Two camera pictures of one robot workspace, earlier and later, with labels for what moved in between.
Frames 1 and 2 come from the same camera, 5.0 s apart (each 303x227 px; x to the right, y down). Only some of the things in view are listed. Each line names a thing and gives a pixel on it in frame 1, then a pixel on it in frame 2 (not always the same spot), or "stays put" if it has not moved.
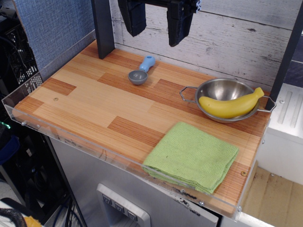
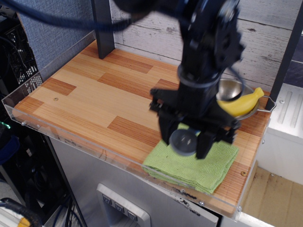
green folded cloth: x=190 y=157 stays put
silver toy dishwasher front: x=108 y=194 stays put
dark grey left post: x=103 y=27 stays put
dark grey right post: x=283 y=69 stays put
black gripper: x=180 y=13 to x=196 y=103
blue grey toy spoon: x=139 y=77 to x=183 y=142
